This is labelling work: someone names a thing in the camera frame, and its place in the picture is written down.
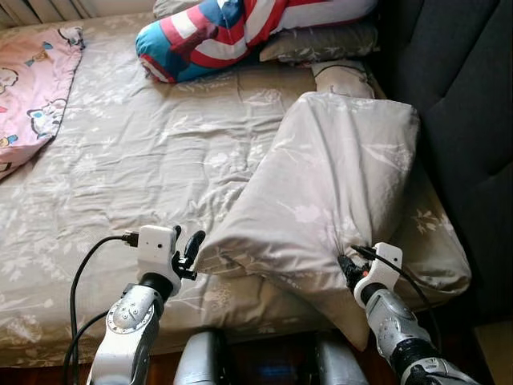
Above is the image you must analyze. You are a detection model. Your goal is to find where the grey floral pillow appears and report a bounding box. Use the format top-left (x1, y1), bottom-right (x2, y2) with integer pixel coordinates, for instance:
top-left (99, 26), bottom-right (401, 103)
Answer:
top-left (311, 60), bottom-right (473, 306)
top-left (196, 91), bottom-right (421, 352)

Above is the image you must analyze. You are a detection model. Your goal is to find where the bed with grey floral sheet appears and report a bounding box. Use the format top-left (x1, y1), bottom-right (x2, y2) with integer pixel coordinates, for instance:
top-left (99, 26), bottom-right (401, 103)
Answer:
top-left (0, 12), bottom-right (474, 368)

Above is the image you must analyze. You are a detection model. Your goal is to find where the black padded headboard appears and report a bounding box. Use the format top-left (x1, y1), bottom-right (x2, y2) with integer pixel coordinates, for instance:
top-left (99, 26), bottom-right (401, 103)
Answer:
top-left (370, 0), bottom-right (513, 326)

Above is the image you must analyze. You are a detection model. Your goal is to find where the blue red striped bolster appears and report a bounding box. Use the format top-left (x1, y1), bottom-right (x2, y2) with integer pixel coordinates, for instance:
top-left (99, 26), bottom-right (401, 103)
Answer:
top-left (135, 0), bottom-right (379, 84)

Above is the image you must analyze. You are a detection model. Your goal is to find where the silver robot right leg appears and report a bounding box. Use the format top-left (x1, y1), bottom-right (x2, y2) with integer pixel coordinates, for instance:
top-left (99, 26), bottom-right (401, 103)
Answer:
top-left (314, 332), bottom-right (371, 385)

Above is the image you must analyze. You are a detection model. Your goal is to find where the pink cartoon bear blanket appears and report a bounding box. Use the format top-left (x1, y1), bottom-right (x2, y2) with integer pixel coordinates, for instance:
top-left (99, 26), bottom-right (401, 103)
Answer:
top-left (0, 26), bottom-right (86, 180)

